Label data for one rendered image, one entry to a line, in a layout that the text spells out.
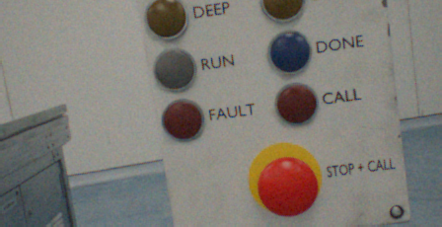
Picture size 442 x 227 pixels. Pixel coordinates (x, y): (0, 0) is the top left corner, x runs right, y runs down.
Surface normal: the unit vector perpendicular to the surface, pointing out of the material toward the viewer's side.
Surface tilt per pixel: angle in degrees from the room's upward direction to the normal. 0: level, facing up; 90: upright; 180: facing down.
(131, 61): 90
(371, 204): 90
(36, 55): 90
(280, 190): 90
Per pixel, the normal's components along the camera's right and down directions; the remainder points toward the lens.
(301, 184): 0.04, 0.07
